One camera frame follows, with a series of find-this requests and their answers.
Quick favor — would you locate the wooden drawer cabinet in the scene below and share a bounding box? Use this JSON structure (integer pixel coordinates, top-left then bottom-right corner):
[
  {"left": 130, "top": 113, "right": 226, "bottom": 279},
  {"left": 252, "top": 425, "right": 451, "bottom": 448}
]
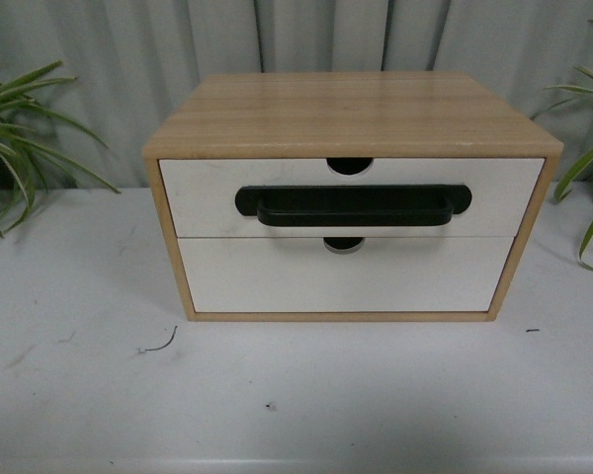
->
[{"left": 143, "top": 72, "right": 562, "bottom": 322}]

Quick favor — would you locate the white lower drawer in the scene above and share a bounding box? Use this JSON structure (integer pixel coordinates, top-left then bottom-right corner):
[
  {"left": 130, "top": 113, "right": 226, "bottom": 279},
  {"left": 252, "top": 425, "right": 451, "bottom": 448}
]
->
[{"left": 179, "top": 237, "right": 512, "bottom": 313}]

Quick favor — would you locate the white drawer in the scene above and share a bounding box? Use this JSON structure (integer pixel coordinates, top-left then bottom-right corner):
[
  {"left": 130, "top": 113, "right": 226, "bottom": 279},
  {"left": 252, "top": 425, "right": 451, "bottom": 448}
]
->
[
  {"left": 159, "top": 158, "right": 544, "bottom": 238},
  {"left": 179, "top": 237, "right": 512, "bottom": 313}
]

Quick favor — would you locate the white upper drawer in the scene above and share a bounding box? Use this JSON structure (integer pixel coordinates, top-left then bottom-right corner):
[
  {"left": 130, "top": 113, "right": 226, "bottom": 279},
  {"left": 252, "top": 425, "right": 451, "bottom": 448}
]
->
[{"left": 159, "top": 158, "right": 544, "bottom": 238}]

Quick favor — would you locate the grey curtain backdrop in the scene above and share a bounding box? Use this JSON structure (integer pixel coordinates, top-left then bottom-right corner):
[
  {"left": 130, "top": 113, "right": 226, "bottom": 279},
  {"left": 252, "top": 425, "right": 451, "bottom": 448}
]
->
[{"left": 0, "top": 1, "right": 593, "bottom": 188}]

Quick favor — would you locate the green plant on left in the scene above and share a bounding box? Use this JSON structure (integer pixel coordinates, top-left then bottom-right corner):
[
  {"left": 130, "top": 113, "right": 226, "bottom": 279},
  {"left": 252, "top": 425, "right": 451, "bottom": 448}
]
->
[{"left": 0, "top": 60, "right": 121, "bottom": 238}]

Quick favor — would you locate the green plant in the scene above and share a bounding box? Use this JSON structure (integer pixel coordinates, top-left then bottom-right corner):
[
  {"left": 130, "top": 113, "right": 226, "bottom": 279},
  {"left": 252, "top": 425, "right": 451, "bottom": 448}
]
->
[
  {"left": 0, "top": 60, "right": 121, "bottom": 238},
  {"left": 532, "top": 17, "right": 593, "bottom": 277}
]

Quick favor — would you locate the green plant on right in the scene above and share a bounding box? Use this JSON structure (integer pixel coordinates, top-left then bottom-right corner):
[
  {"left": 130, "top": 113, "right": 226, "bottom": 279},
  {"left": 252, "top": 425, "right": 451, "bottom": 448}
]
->
[{"left": 532, "top": 17, "right": 593, "bottom": 277}]

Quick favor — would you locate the black drawer handle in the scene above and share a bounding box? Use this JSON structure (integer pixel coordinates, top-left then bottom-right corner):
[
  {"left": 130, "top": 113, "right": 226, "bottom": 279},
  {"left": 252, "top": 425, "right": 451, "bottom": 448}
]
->
[{"left": 234, "top": 185, "right": 472, "bottom": 227}]

